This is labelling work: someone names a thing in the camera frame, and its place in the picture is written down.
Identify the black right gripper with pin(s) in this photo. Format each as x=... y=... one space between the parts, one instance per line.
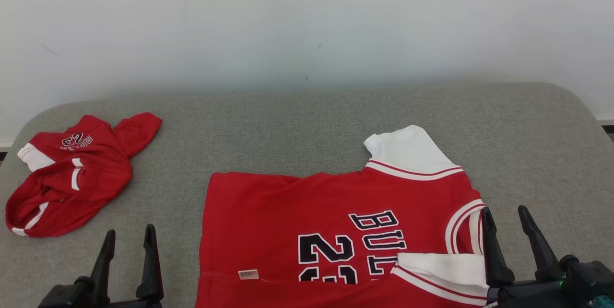
x=532 y=294

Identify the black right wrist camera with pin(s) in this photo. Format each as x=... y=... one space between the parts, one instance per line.
x=592 y=277

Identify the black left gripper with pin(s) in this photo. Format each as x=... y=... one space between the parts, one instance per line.
x=67 y=296

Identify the red Bulls 23 jersey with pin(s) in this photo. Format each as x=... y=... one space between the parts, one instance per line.
x=288 y=217

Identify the grey fabric mat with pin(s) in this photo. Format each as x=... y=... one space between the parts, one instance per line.
x=288 y=125

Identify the black baseboard strip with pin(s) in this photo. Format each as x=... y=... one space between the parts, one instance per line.
x=608 y=129

